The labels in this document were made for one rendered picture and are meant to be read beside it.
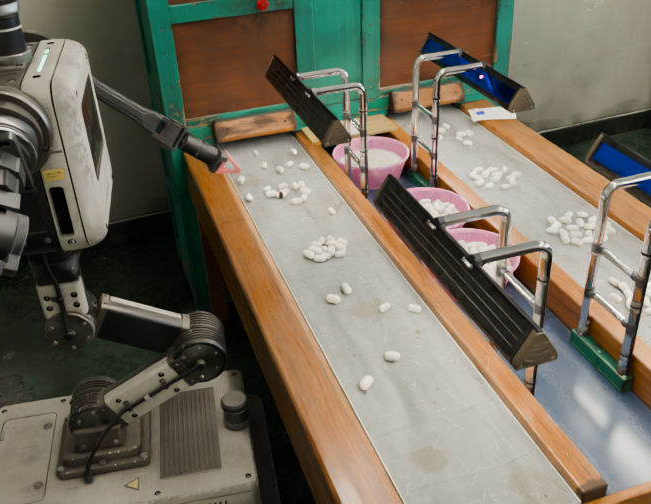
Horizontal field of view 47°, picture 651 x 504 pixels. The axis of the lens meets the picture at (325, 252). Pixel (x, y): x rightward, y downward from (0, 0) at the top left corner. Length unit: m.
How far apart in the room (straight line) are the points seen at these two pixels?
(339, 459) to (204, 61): 1.62
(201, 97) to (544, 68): 2.24
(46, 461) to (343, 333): 0.80
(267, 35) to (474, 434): 1.65
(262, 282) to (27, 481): 0.74
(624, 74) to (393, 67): 2.12
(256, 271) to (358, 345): 0.39
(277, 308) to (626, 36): 3.25
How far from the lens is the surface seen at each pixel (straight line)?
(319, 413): 1.59
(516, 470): 1.54
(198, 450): 1.96
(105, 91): 2.26
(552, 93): 4.50
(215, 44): 2.70
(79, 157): 1.43
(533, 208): 2.38
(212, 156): 2.29
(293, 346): 1.76
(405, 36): 2.92
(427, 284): 1.95
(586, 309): 1.87
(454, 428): 1.60
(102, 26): 3.45
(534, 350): 1.27
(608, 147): 1.94
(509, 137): 2.79
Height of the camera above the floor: 1.86
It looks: 32 degrees down
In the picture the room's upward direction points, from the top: 3 degrees counter-clockwise
